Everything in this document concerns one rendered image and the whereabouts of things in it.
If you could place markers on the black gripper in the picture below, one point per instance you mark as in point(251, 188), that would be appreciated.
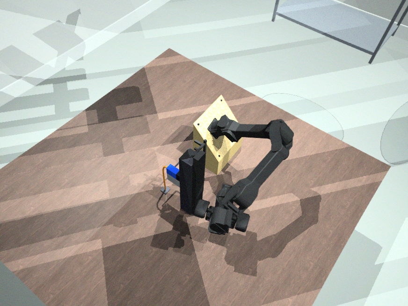
point(240, 223)

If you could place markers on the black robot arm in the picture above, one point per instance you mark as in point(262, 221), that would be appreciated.
point(244, 192)

